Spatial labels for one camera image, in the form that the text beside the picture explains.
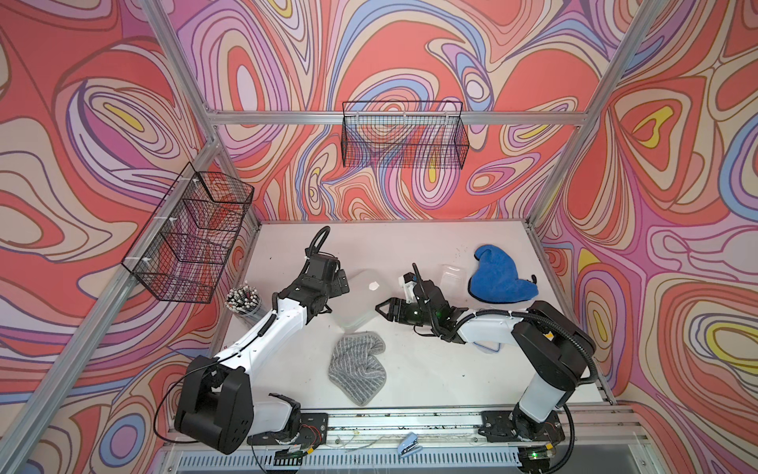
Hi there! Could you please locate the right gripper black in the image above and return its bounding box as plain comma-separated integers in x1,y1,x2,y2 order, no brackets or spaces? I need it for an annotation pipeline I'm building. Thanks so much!
374,298,436,327

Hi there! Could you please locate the large clear lunch box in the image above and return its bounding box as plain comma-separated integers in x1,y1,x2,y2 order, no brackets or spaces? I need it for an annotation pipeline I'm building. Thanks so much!
329,270,393,333

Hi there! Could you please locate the small clear box base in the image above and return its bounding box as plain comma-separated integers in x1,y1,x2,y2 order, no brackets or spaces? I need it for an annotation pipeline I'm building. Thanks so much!
438,264,468,297

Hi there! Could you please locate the blue microfiber cloth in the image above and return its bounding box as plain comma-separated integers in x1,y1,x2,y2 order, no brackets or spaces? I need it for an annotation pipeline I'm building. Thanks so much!
468,245,539,304

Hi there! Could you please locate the small blue-rimmed lunch box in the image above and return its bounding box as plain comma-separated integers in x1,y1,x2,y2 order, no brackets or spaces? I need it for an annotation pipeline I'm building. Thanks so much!
474,342,503,355

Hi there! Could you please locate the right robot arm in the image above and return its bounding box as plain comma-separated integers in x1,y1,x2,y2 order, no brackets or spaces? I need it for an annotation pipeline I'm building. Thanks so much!
375,276,599,425

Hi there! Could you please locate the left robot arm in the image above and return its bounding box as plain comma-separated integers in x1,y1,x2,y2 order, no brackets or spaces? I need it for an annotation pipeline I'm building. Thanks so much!
174,253,349,454

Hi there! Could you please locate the grey striped cloth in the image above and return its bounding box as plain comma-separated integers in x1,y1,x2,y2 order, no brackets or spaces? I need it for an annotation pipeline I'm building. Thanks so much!
328,332,387,407

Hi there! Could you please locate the cup of pens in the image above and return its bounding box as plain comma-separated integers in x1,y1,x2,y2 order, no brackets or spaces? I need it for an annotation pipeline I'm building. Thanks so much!
225,284,266,325

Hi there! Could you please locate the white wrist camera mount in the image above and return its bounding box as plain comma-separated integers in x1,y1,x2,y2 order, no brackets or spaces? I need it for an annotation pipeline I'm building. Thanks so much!
399,273,417,304

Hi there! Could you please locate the left wall wire basket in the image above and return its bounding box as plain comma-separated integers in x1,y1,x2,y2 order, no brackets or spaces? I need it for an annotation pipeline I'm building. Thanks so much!
122,164,255,304

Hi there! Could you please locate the wall wire basket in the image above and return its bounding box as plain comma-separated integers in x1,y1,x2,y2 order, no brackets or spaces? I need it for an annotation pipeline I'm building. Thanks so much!
122,164,255,304
341,99,470,170

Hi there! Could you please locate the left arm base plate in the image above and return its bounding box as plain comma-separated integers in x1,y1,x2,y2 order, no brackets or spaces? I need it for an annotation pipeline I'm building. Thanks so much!
247,412,329,448

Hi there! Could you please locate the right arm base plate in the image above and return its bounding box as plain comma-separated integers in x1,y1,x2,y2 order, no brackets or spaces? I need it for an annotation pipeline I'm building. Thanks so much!
478,411,566,444

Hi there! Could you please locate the back wall wire basket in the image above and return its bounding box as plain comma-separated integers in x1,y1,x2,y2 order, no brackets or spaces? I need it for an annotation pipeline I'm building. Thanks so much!
341,99,470,170

